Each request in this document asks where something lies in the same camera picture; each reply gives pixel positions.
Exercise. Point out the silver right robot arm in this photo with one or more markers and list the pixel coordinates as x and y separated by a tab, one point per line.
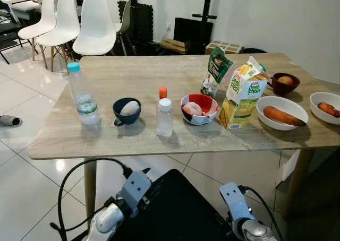
257	231

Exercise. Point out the black floor mat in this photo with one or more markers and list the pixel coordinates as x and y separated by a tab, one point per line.
180	209

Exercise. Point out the small clear white capped bottle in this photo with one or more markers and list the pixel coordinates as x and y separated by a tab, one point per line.
164	121

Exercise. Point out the dark blue cup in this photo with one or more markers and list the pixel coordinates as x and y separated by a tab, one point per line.
127	120

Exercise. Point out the white egg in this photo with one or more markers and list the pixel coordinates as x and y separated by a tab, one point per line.
129	108

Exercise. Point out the wrapped pink meat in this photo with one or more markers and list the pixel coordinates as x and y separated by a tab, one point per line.
193	109

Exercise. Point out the small orange capped bottle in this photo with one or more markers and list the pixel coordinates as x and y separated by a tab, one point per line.
163	92

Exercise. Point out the blue capped water bottle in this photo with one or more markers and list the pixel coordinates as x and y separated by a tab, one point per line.
85	103

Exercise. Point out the red patterned bowl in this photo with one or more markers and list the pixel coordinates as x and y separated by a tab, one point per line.
207	100

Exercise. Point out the light wooden dining table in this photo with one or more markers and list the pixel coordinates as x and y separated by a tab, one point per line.
133	71

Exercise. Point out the green snack pouch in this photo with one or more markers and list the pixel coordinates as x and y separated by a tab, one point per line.
218	68

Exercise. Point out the small wooden crate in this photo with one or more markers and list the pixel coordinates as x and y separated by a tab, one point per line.
175	44

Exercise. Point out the black flat screen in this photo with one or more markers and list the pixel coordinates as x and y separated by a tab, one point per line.
191	34

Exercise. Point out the grey slipper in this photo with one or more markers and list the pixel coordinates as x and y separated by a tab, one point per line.
9	121

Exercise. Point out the long orange carrot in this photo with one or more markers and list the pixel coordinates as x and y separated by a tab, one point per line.
281	116

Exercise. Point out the white lattice basket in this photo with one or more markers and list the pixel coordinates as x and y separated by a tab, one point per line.
223	46

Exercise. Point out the large white oval bowl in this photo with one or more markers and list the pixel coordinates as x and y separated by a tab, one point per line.
276	102

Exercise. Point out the black foam mat stack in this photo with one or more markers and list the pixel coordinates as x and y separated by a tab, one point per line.
142	23

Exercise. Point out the beige plastic chair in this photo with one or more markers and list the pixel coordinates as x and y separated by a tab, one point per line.
126	18

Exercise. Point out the white plastic chair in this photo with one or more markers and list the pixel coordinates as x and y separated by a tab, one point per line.
45	15
95	23
66	18

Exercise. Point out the dark red cup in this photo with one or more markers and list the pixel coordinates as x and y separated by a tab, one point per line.
284	90

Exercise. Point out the black chair back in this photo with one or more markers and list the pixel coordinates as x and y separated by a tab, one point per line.
254	51

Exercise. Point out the short orange carrot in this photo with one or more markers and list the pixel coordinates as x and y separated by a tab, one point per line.
328	109

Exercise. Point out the round yellow onion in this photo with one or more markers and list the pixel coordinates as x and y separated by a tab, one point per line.
286	80

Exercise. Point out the small white bowl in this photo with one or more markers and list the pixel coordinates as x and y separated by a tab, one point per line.
319	97

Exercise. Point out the white side table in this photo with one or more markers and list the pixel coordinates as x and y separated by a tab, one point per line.
21	1

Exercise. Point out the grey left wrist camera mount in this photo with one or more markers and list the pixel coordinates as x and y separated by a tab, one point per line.
135	190

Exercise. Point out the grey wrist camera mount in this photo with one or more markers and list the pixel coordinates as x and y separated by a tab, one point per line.
135	190
234	201

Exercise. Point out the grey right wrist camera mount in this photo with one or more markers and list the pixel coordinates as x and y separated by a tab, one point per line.
234	201

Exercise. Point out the white wall socket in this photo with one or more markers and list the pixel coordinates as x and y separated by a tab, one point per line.
168	26

